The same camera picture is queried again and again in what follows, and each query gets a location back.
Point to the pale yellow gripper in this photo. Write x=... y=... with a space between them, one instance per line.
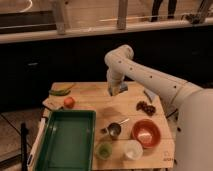
x=114 y=87

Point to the blue sponge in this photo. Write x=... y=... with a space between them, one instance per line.
x=123 y=87

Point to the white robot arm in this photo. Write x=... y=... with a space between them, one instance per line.
x=194 y=139

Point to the green plastic tray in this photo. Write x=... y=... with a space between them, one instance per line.
x=67 y=144

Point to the blue-grey cloth piece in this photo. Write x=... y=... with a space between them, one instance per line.
x=150 y=95

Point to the dark grape bunch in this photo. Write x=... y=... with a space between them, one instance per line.
x=148 y=109

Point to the metal measuring cup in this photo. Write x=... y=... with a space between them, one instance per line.
x=114 y=129

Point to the red tomato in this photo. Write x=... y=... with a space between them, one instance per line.
x=69 y=102

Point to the green chili pepper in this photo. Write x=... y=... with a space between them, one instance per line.
x=59 y=92

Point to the red bowl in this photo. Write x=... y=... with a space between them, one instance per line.
x=147 y=133

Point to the green cup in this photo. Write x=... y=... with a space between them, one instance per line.
x=103 y=150

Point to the white cup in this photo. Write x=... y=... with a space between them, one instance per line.
x=133 y=150

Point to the black pole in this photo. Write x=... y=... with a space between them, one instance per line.
x=24 y=156

